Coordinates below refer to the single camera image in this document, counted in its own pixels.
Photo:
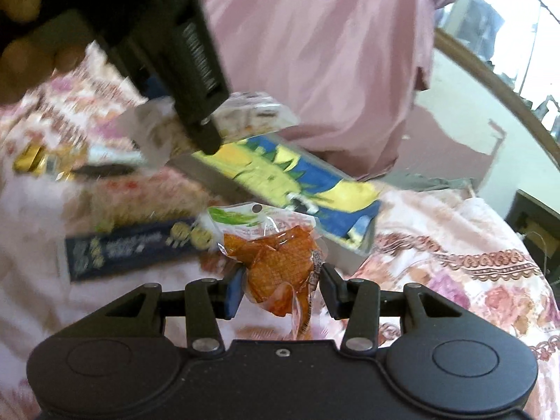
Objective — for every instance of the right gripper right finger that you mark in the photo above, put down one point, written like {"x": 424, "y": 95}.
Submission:
{"x": 362, "y": 303}

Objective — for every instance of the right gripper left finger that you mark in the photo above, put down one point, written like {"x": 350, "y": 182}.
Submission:
{"x": 201, "y": 304}

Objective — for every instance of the orange cracker snack bag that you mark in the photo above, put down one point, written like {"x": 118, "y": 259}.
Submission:
{"x": 279, "y": 249}

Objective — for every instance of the clear biscuit packet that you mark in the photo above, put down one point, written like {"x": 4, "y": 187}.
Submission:
{"x": 159, "y": 134}

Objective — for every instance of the person's left hand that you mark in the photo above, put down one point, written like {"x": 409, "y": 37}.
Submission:
{"x": 36, "y": 41}

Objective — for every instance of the dark blue snack box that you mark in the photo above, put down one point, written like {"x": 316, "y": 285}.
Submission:
{"x": 96, "y": 255}

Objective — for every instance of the floral pink bedsheet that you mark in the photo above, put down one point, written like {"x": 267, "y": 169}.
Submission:
{"x": 450, "y": 241}

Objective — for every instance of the grey tray with colourful lining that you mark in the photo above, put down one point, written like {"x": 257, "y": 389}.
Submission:
{"x": 271, "y": 171}

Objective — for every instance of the gold wrapped snack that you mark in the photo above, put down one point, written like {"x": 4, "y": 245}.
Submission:
{"x": 39, "y": 160}

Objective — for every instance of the pink satin curtain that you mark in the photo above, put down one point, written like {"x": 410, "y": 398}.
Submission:
{"x": 350, "y": 69}

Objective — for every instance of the wooden window frame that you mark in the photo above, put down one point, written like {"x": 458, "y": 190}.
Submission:
{"x": 471, "y": 64}

